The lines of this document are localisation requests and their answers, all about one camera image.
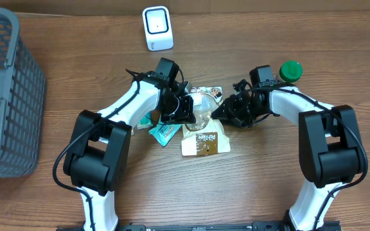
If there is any white barcode scanner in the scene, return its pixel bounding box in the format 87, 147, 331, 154
142, 6, 173, 51

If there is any teal Kleenex tissue pack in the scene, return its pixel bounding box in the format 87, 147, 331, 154
137, 112, 154, 130

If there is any beige clear plastic pouch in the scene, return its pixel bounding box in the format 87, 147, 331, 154
181, 87, 231, 157

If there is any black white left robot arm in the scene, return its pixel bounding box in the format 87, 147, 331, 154
52, 58, 196, 230

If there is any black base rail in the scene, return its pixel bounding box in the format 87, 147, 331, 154
56, 220, 343, 231

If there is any grey plastic shopping basket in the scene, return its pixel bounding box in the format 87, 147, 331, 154
0, 8, 47, 178

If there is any green toilet tissue wipes pack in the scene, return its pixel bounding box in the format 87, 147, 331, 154
148, 124, 181, 146

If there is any green cap white bottle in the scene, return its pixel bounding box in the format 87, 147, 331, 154
279, 60, 303, 83

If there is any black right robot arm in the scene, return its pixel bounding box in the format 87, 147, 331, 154
212, 61, 368, 230

